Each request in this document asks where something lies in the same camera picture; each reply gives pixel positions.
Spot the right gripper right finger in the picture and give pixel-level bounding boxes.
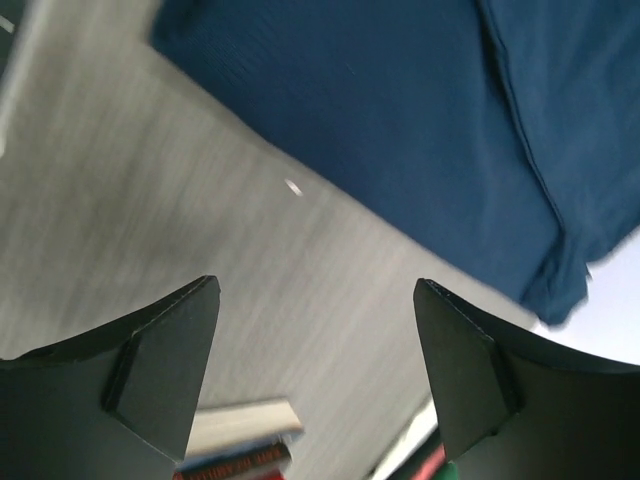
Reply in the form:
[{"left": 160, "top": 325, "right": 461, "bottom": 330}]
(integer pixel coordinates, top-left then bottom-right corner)
[{"left": 413, "top": 279, "right": 639, "bottom": 479}]

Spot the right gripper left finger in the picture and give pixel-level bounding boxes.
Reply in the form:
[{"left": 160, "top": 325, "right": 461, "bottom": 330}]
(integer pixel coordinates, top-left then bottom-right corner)
[{"left": 1, "top": 276, "right": 220, "bottom": 479}]

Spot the navy blue t shirt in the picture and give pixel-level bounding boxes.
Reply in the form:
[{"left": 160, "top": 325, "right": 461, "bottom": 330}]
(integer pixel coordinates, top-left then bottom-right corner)
[{"left": 151, "top": 1, "right": 639, "bottom": 325}]

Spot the green folded t shirt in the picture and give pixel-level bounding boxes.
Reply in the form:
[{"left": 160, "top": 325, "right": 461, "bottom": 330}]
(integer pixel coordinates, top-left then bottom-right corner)
[{"left": 432, "top": 462, "right": 458, "bottom": 480}]

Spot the pink folded t shirt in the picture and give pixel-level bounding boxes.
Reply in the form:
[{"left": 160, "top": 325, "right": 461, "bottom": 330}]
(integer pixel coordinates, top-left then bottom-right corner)
[{"left": 410, "top": 444, "right": 446, "bottom": 480}]

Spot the red treehouse book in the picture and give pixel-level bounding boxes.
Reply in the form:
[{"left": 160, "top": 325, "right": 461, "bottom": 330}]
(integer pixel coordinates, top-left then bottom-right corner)
[{"left": 173, "top": 441, "right": 291, "bottom": 480}]

